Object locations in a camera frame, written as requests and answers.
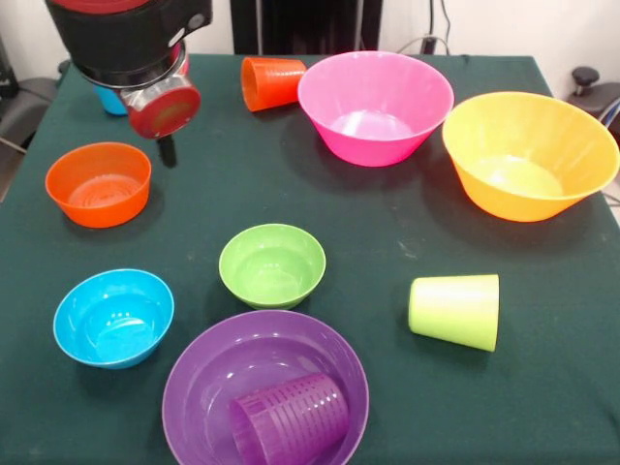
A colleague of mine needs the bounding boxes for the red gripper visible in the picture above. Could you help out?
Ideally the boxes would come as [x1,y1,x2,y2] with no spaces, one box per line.
[118,47,202,169]

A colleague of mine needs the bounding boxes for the orange plastic bowl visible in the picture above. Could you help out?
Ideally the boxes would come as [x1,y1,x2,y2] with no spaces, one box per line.
[45,140,153,229]

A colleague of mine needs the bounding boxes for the orange plastic cup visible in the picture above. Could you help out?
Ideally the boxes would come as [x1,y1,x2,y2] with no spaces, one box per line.
[240,55,309,112]

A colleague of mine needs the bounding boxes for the green plastic bowl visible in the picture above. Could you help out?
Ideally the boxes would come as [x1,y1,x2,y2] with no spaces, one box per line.
[218,223,327,311]

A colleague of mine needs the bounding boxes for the blue plastic bowl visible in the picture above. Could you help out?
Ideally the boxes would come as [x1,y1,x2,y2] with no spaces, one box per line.
[52,268,176,371]

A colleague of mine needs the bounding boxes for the purple plastic bowl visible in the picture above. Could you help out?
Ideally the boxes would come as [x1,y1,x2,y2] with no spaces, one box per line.
[161,309,371,465]

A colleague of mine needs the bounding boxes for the purple plastic cup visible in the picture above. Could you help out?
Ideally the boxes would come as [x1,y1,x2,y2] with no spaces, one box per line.
[228,371,351,465]

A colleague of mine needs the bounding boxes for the lime green plastic cup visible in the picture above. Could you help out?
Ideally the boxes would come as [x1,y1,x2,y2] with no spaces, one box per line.
[407,273,501,353]

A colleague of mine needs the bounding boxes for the blue plastic cup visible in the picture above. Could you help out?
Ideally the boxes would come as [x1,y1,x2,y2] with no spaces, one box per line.
[94,84,128,116]

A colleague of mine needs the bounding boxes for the grey chair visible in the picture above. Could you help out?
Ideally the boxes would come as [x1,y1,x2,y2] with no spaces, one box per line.
[0,36,64,156]

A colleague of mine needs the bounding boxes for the pink plastic bowl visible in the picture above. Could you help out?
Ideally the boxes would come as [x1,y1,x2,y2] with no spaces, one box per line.
[296,50,455,169]

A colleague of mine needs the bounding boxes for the yellow plastic bowl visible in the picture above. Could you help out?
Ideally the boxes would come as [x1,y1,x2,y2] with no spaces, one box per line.
[441,91,620,224]

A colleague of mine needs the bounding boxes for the dark green tablecloth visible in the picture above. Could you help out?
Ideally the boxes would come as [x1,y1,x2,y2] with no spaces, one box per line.
[0,51,620,465]

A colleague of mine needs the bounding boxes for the black chair armrest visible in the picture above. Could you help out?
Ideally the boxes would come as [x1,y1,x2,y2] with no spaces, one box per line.
[569,66,620,132]

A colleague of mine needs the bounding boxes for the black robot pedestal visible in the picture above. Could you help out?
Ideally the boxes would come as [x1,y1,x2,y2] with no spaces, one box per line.
[231,0,384,55]

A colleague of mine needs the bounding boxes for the black hanging cable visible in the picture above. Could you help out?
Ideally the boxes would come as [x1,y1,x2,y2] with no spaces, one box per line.
[439,0,454,55]

